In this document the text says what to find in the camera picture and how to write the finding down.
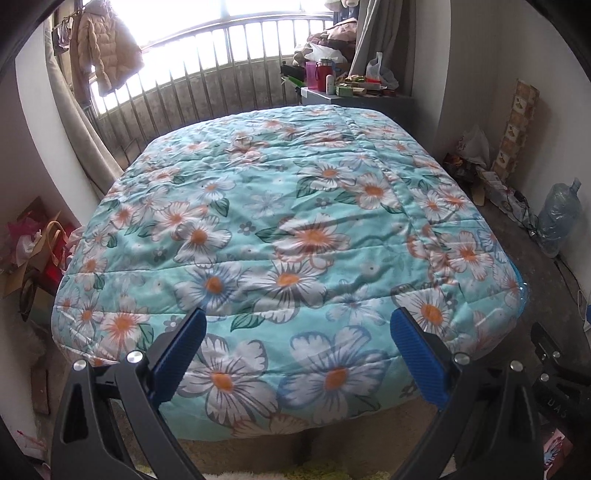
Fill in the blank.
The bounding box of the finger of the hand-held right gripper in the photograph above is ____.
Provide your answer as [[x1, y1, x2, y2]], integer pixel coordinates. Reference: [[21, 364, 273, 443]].
[[530, 322, 561, 370]]

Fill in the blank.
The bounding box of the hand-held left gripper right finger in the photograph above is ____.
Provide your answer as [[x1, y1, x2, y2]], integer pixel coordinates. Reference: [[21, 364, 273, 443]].
[[390, 307, 546, 480]]

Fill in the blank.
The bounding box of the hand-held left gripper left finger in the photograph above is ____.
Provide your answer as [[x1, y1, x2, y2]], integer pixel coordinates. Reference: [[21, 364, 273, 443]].
[[50, 307, 208, 480]]

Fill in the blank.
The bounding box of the blue plastic basket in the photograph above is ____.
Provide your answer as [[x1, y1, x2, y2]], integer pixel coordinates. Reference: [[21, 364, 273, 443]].
[[510, 263, 529, 319]]

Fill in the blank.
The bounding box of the pink printed box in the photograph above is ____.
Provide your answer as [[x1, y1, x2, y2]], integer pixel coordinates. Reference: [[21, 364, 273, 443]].
[[542, 427, 576, 480]]

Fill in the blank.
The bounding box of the large clear water jug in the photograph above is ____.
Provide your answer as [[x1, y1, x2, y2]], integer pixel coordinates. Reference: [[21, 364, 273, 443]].
[[538, 178, 583, 258]]

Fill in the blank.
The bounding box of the cream shaggy rug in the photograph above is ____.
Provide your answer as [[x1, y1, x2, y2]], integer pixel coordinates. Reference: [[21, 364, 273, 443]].
[[198, 471, 291, 480]]

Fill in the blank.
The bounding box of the green shaggy rug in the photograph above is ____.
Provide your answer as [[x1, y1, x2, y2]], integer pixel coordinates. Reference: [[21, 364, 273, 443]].
[[281, 464, 398, 480]]

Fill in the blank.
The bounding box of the brown wooden block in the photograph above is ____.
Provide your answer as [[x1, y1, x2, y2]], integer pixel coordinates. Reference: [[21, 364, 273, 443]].
[[31, 369, 51, 416]]

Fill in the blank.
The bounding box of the red box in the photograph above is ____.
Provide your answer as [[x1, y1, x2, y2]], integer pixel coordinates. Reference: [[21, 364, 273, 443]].
[[39, 263, 64, 297]]

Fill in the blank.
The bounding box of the flat white cardboard box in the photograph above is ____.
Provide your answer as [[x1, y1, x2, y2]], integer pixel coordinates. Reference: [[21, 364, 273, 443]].
[[473, 166, 527, 215]]

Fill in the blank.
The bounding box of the brown paper bag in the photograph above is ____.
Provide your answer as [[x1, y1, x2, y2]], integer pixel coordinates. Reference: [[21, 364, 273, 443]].
[[28, 220, 66, 275]]

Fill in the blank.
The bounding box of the floral turquoise blanket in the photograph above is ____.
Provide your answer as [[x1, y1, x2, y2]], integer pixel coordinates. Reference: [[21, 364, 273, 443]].
[[51, 105, 525, 439]]

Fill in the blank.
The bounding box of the pink tissue paper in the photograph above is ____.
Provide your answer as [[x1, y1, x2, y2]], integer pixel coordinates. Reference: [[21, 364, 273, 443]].
[[7, 215, 44, 264]]

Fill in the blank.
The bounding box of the white plastic bag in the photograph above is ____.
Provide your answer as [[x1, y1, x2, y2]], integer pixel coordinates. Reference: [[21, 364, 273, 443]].
[[455, 124, 491, 169], [366, 52, 399, 90]]

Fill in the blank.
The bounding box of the long patterned box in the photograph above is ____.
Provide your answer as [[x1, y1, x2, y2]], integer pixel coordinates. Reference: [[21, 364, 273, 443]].
[[492, 79, 541, 185]]

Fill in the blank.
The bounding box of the beige curtain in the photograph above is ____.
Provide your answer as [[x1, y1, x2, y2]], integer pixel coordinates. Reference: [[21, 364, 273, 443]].
[[44, 18, 125, 195]]

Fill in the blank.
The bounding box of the grey cabinet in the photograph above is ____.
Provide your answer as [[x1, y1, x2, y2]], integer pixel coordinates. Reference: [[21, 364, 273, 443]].
[[300, 88, 416, 132]]

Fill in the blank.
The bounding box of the cluster of small boxes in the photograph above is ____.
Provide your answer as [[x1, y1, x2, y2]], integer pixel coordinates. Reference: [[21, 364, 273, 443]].
[[335, 74, 398, 99]]

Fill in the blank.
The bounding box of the metal window railing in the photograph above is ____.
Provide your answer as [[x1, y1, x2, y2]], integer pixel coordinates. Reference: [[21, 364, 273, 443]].
[[83, 18, 335, 171]]

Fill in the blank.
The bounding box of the red bottle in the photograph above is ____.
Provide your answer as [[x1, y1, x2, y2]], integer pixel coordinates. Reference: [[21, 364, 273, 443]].
[[318, 58, 335, 93]]

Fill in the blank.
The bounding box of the beige puffer jacket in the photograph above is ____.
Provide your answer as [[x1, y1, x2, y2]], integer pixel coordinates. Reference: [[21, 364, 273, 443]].
[[69, 0, 145, 97]]

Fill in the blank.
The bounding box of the pile of clothes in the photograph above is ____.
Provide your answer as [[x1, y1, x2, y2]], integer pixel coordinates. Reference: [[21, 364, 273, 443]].
[[293, 21, 358, 65]]

